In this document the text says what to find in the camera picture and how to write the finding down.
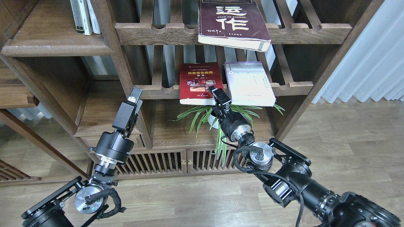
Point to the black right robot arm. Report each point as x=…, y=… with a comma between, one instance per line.
x=286, y=176

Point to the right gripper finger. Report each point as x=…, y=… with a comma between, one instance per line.
x=212, y=89

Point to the small wooden drawer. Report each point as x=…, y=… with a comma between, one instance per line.
x=92, y=142

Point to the maroon book with white characters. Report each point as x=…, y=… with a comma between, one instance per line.
x=233, y=23

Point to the green spider plant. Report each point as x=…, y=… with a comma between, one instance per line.
x=201, y=117

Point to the dark wooden bookshelf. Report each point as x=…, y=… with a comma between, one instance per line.
x=82, y=79

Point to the white plant pot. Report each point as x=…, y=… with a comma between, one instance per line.
x=213, y=121

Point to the red paperback book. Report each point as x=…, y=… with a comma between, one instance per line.
x=195, y=80

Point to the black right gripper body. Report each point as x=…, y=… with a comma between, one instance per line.
x=233, y=124

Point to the left slatted cabinet door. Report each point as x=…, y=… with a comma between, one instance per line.
x=149, y=164

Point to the white upright book right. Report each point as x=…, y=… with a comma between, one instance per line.
x=94, y=22

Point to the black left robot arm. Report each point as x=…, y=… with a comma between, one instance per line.
x=97, y=195

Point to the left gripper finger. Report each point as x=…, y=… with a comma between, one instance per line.
x=137, y=108
x=134, y=95

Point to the white upright book middle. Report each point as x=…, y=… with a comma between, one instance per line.
x=85, y=17

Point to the white window curtain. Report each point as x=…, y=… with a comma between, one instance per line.
x=374, y=66

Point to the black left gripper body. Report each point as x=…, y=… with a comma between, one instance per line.
x=116, y=145

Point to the white upright book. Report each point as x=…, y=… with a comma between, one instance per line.
x=85, y=17
x=94, y=22

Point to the grey upright book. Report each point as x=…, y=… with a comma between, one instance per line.
x=77, y=16

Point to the white lavender paperback book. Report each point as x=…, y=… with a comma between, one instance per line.
x=249, y=84

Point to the slatted cabinet door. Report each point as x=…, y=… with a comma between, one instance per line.
x=149, y=164
x=198, y=161

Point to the right slatted cabinet door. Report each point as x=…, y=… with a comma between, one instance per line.
x=198, y=161

